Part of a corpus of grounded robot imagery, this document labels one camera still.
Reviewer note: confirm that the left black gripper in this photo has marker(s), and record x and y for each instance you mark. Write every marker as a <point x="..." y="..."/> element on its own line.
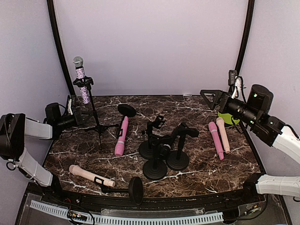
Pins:
<point x="78" y="117"/>

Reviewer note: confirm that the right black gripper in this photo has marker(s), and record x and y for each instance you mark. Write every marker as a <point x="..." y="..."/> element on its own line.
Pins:
<point x="219" y="94"/>

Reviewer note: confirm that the beige microphone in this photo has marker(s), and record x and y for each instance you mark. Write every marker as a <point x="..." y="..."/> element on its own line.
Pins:
<point x="221" y="125"/>
<point x="78" y="171"/>

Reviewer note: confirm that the large pink microphone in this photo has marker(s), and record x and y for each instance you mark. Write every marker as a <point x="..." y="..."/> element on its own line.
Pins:
<point x="214" y="132"/>

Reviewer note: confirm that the black tripod stand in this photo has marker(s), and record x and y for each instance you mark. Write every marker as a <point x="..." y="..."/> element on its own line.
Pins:
<point x="100" y="129"/>

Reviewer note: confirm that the black stand holding small pink microphone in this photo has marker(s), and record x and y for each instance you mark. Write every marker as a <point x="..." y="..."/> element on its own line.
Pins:
<point x="125" y="110"/>

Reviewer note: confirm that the small pink microphone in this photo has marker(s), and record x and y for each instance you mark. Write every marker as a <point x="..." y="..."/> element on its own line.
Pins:
<point x="120" y="146"/>

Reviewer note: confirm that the purple glitter microphone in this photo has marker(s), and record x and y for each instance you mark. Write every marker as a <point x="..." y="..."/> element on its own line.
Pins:
<point x="80" y="79"/>

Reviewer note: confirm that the black stand holding beige microphone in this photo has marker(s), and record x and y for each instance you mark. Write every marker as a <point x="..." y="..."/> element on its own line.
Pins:
<point x="145" y="148"/>

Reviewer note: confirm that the black microphone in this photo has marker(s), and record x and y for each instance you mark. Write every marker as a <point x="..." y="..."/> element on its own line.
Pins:
<point x="166" y="144"/>

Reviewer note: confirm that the black stand with black microphone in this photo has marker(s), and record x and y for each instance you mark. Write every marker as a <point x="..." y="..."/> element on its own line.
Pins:
<point x="177" y="159"/>

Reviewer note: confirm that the black round-base desk stand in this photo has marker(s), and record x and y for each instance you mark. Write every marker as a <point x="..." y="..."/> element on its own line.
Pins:
<point x="155" y="168"/>

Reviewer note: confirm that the black front stand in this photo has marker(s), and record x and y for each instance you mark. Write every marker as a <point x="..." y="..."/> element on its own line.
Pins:
<point x="135" y="189"/>

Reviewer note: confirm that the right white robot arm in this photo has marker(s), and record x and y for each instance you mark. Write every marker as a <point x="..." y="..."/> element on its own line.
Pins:
<point x="269" y="129"/>

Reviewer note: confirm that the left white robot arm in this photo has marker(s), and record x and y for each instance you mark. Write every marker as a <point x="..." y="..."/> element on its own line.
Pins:
<point x="14" y="128"/>

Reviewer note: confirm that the green disc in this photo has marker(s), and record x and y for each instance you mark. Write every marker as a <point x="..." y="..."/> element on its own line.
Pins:
<point x="228" y="118"/>

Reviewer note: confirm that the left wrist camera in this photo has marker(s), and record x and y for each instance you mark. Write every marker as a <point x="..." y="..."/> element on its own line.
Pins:
<point x="71" y="104"/>

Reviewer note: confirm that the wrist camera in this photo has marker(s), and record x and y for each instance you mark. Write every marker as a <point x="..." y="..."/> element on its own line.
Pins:
<point x="235" y="83"/>
<point x="71" y="104"/>

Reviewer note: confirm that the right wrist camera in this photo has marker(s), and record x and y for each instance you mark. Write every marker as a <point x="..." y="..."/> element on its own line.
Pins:
<point x="235" y="83"/>

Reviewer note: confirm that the right black frame post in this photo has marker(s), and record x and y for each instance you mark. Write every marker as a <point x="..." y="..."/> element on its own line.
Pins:
<point x="245" y="35"/>

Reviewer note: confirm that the black frame post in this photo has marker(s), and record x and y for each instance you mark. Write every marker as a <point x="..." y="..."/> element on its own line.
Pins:
<point x="245" y="35"/>
<point x="59" y="48"/>

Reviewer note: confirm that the black front rail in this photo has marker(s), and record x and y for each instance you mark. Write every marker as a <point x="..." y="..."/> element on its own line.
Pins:
<point x="221" y="202"/>

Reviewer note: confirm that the left black frame post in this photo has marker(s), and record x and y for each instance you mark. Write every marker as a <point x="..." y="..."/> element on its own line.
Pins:
<point x="59" y="48"/>

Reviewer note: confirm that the grey cable duct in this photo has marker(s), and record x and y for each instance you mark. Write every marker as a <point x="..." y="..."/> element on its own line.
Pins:
<point x="112" y="217"/>

